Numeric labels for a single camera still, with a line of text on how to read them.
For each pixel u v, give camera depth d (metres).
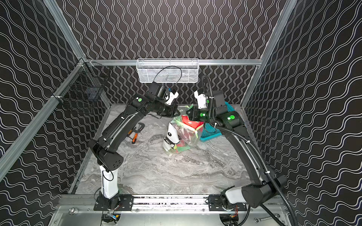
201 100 0.61
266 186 0.38
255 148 0.42
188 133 0.71
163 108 0.64
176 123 0.71
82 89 0.93
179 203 0.76
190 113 0.68
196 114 0.59
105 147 0.47
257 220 0.70
